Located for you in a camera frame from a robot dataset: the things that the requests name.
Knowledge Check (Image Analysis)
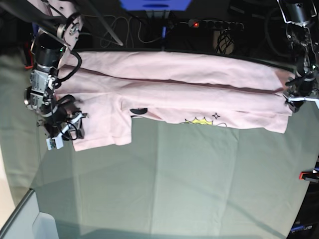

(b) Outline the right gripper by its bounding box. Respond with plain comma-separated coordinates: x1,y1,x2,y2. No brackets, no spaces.
36,95,87,141

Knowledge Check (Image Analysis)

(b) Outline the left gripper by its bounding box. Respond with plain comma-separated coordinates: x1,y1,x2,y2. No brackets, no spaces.
283,73,319,113

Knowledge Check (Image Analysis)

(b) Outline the pink t-shirt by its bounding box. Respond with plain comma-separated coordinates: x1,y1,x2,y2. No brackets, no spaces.
54,50,297,152

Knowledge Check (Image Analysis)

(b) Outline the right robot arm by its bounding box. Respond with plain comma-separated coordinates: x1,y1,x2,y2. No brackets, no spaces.
0,0,85,147

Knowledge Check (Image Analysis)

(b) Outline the red black right clamp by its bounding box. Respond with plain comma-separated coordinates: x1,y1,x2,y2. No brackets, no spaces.
299,168,319,183

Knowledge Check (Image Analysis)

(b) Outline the red black clamp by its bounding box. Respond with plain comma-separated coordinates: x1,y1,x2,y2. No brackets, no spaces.
299,168,319,183
23,42,33,69

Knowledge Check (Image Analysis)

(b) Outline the red black left clamp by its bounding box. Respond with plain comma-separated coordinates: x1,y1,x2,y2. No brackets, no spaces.
23,42,33,69

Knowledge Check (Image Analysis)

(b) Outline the white plastic bin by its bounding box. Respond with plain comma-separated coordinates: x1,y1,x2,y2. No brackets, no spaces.
0,189,59,239

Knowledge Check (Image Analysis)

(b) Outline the grey-green table cloth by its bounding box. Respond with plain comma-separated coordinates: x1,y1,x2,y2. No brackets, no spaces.
0,51,319,239

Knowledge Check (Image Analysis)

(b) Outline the white power strip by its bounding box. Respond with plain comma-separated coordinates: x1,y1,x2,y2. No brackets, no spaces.
188,19,244,31

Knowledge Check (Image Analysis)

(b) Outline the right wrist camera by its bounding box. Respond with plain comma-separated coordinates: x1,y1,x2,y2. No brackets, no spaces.
46,136,64,150

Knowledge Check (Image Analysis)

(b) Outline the black cable bundle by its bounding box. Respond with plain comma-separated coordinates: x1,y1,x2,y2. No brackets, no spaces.
214,30,236,54

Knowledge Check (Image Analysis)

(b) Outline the white cable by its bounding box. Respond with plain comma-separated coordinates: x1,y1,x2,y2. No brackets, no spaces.
99,14,165,48

